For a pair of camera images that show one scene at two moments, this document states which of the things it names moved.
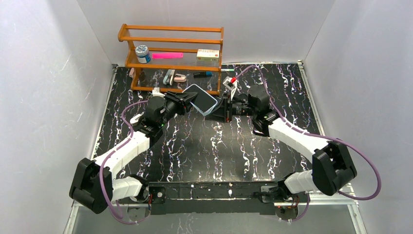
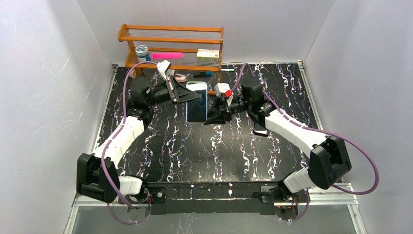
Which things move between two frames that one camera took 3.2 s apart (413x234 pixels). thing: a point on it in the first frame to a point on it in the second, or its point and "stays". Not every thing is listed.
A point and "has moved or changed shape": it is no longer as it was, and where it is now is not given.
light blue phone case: (202, 102) has moved or changed shape
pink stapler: (179, 78) stays
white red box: (208, 55) stays
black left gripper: (180, 103) to (173, 91)
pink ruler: (165, 55) stays
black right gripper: (228, 107) stays
